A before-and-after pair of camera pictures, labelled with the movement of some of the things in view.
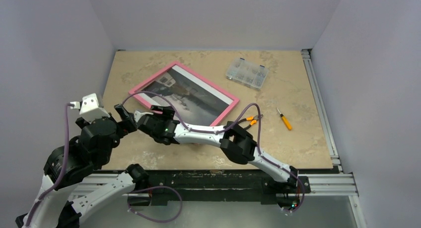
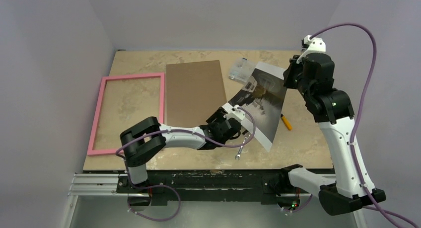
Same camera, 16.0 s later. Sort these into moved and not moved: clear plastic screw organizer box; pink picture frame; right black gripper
Moved: pink picture frame; right black gripper
Not moved: clear plastic screw organizer box
